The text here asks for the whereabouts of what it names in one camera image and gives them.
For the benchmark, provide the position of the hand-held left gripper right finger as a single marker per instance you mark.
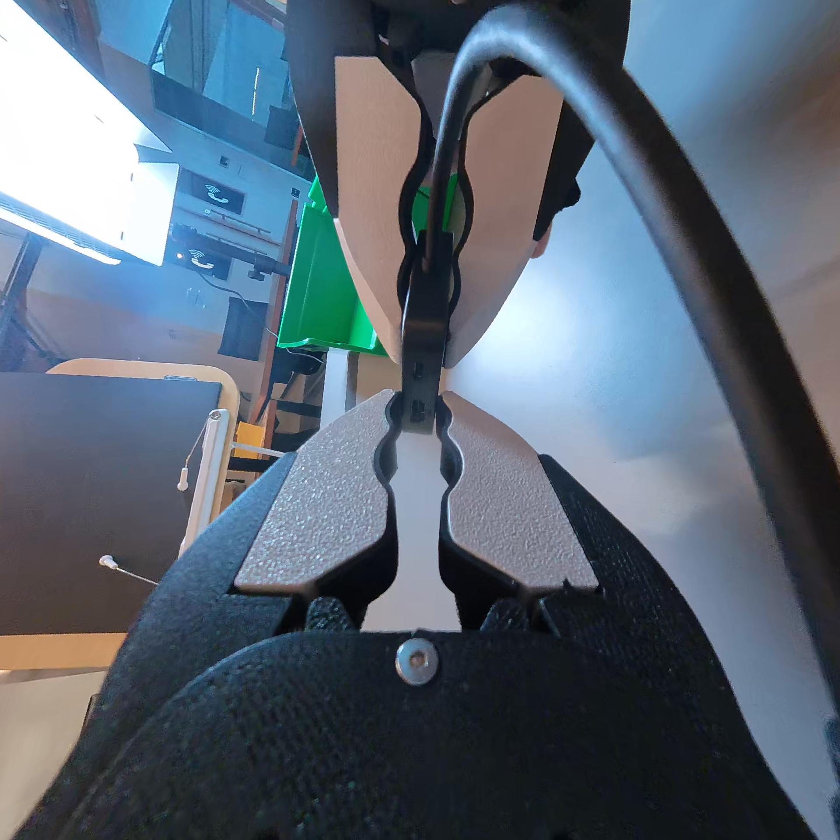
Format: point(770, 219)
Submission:
point(512, 518)

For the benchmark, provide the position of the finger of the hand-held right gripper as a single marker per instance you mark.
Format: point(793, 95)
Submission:
point(508, 197)
point(371, 184)

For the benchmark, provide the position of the black phone icon sign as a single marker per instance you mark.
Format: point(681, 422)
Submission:
point(215, 193)
point(200, 259)

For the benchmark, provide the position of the green plastic bin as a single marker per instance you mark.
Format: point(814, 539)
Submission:
point(321, 282)

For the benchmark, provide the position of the black square panel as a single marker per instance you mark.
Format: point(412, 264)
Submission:
point(243, 328)

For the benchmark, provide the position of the small yellow bin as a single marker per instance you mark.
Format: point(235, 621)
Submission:
point(249, 441)

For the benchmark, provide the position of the person's right hand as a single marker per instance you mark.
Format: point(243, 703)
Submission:
point(541, 249)

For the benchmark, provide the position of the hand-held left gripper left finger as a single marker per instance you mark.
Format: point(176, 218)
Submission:
point(321, 512)

